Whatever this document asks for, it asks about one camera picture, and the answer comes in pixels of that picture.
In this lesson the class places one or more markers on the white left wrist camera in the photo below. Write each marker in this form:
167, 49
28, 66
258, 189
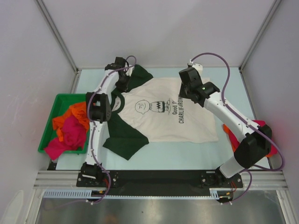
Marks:
129, 70

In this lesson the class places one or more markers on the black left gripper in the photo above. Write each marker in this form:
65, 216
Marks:
123, 87

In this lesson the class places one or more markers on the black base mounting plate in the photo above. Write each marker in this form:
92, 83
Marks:
163, 180

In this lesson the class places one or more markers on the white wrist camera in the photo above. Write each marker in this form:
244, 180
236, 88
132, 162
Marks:
129, 70
197, 66

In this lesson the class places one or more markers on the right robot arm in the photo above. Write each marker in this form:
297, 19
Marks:
254, 140

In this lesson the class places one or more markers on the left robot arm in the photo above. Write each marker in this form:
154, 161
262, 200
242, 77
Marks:
117, 76

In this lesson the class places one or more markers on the right aluminium corner post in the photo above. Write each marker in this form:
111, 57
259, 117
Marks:
260, 33

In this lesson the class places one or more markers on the folded orange t-shirt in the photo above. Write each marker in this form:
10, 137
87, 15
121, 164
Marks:
227, 130

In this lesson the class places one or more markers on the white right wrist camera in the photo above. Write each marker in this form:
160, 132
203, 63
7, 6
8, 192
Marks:
197, 66

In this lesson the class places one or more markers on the aluminium corner post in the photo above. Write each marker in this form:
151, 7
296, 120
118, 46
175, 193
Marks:
260, 33
55, 32

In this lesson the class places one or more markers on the left aluminium corner post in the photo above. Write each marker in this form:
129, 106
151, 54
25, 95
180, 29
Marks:
55, 32

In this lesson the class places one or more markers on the pink t-shirt in bin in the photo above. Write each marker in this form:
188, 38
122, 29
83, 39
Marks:
71, 135

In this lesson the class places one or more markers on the aluminium frame rail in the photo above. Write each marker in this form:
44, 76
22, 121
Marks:
59, 179

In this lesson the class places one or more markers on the green plastic bin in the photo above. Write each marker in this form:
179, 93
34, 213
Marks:
61, 104

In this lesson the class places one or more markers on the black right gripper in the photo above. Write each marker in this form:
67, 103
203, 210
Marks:
181, 93

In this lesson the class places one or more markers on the white and green t-shirt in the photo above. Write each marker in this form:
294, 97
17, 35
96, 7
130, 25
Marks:
152, 111

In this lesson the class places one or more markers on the slotted cable duct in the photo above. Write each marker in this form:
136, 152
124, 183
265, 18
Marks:
204, 194

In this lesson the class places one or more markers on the orange t-shirt in bin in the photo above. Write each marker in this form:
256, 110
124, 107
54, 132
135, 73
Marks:
78, 110

